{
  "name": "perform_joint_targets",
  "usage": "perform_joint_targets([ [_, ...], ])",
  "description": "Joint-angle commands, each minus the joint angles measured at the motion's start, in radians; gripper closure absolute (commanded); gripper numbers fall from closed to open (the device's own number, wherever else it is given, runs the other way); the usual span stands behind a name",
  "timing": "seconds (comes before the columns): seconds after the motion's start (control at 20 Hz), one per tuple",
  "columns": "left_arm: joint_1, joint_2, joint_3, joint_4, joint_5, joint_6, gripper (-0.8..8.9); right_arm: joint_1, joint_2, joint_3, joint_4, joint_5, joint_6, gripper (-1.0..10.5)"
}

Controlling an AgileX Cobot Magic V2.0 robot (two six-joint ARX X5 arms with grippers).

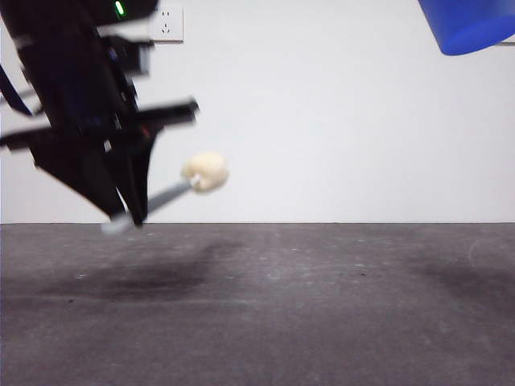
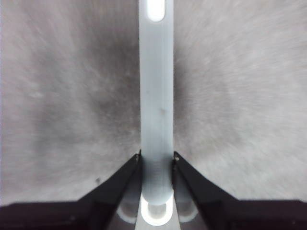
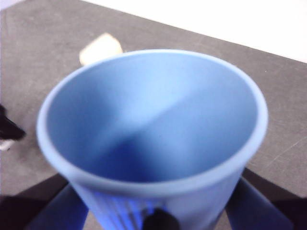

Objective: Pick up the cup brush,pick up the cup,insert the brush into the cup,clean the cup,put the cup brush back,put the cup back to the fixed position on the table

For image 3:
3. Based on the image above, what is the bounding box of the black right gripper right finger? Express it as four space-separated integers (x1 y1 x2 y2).
213 167 307 230

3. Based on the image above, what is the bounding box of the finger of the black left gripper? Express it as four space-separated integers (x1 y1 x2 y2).
0 104 27 142

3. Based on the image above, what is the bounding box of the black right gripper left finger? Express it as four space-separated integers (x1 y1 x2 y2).
0 176 90 230

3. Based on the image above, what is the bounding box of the blue ribbed plastic cup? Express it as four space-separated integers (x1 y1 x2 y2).
35 49 269 230

